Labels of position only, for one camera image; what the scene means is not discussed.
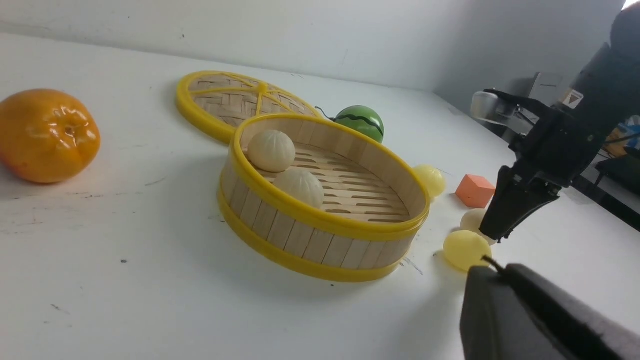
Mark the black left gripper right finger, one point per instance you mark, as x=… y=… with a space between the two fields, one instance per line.
x=583 y=331

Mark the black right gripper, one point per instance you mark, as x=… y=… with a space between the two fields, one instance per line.
x=565 y=139

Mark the orange toy tangerine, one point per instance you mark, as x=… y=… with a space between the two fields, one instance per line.
x=46 y=136

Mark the bamboo steamer tray yellow rims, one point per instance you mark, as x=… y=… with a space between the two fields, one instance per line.
x=373 y=203

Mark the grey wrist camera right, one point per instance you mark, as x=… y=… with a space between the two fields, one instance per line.
x=489 y=108

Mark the white bun outside tray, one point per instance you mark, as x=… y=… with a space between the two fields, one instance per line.
x=301 y=185

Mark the yellow bun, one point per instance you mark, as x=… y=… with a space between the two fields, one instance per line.
x=432 y=179
x=464 y=249

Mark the beige bun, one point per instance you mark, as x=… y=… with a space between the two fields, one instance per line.
x=472 y=220

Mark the orange foam cube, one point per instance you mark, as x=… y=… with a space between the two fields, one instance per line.
x=475 y=191

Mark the white bun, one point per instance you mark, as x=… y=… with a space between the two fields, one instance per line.
x=272 y=151

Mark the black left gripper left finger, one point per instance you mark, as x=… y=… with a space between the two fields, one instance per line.
x=495 y=325

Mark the green toy watermelon ball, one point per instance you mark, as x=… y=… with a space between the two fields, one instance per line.
x=362 y=119

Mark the woven bamboo steamer lid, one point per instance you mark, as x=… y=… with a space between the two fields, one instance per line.
x=217 y=102

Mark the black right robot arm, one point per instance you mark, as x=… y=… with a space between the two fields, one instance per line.
x=622 y=53

